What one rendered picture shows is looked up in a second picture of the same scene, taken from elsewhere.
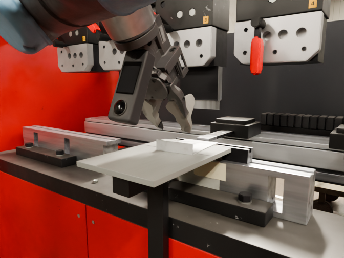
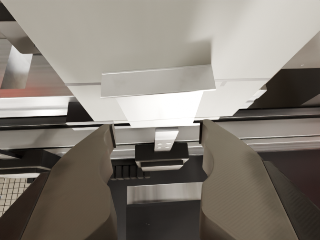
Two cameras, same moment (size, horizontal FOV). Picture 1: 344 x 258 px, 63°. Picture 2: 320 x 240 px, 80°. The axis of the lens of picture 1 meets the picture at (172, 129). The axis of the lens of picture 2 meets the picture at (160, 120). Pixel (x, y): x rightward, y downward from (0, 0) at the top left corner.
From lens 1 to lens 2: 45 cm
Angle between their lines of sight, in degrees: 33
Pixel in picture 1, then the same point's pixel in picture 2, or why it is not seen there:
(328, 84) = not seen: hidden behind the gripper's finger
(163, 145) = (189, 79)
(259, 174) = (38, 87)
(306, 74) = (120, 221)
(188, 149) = (114, 82)
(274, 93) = not seen: hidden behind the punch
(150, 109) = (219, 185)
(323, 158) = (62, 138)
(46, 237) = not seen: outside the picture
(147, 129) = (293, 135)
